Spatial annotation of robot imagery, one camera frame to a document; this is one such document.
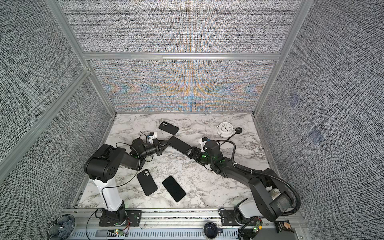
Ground black round-head spoon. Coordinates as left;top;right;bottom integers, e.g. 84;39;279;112
219;127;243;140

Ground black phone case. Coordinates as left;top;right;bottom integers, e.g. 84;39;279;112
159;121;180;135
137;169;158;196

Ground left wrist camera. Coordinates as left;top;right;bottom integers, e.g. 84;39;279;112
147;132;158;144

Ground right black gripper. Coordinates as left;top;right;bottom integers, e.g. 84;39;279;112
184;146;215;166

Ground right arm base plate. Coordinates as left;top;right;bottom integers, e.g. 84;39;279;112
219;209;241;227

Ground black fan left corner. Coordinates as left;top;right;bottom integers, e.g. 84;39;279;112
47;214;76;240

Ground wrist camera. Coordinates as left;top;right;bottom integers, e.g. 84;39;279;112
147;132;158;144
200;137;222;159

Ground black screen purple phone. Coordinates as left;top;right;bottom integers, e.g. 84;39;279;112
169;136;192;155

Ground black phone case back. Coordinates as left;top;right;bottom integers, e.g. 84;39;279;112
159;121;180;135

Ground black phone front screen up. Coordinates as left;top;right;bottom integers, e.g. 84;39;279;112
162;176;186;203

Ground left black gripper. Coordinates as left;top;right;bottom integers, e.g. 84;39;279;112
140;140;171;160

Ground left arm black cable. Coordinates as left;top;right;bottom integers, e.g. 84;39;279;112
85;142;146;240

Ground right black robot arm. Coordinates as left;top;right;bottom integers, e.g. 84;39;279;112
187;147;301;222

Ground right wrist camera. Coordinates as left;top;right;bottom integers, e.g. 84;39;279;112
200;137;222;159

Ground aluminium front rail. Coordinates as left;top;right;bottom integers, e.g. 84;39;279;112
59;207;310;240

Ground black phone case front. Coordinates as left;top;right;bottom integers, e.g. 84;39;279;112
137;169;158;196

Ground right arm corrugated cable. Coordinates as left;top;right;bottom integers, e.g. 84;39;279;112
215;139;302;217

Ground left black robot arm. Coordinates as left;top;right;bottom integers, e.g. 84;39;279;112
84;138;170;225

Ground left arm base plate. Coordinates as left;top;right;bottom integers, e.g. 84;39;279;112
99;210;143;227

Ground snack packet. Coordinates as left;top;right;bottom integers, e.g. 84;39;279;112
274;220;295;234

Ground black round knob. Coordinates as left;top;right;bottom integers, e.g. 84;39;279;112
204;222;223;240

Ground right green circuit board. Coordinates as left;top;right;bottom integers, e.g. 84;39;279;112
252;222;263;233

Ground white round clock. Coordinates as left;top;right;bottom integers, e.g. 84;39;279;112
217;122;235;138

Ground small green circuit board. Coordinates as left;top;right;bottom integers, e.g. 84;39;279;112
114;229;127;236

